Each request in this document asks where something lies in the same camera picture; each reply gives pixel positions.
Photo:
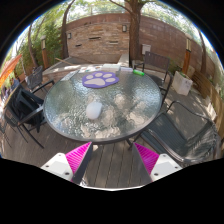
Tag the stone raised garden bed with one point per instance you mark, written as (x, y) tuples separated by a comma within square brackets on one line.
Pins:
[(66, 66)]

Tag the black armrest patio chair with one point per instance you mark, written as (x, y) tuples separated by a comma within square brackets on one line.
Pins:
[(23, 106)]

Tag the white square planter box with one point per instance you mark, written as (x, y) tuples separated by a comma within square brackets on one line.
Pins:
[(181, 83)]

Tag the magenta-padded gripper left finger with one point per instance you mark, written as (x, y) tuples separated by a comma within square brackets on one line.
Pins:
[(60, 163)]

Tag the orange patio umbrella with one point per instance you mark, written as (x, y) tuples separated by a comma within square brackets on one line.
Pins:
[(8, 70)]

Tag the purple paw-print mouse pad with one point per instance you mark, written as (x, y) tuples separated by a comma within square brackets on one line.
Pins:
[(100, 80)]

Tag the grey wall utility box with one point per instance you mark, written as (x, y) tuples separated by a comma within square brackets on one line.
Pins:
[(146, 49)]

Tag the green wipes packet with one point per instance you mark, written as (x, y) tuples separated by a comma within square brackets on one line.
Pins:
[(139, 72)]

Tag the tall wooden lamp post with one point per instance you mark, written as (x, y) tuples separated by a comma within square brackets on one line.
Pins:
[(187, 53)]

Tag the large tree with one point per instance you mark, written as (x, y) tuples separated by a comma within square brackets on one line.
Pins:
[(135, 30)]

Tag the white computer mouse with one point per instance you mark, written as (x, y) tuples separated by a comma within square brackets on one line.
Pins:
[(94, 110)]

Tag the black mesh-seat patio chair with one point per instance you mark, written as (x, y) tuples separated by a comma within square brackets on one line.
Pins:
[(180, 136)]

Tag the short wooden lamp post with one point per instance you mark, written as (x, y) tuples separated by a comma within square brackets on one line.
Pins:
[(44, 53)]

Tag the wall lantern on stone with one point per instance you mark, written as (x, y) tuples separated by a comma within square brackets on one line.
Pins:
[(69, 35)]

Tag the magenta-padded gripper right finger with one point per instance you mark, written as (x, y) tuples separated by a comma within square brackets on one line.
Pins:
[(163, 165)]

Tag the black mesh-back patio chair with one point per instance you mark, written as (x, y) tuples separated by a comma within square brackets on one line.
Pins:
[(34, 80)]

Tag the wall lantern on brick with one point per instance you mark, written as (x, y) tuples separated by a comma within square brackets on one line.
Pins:
[(124, 28)]

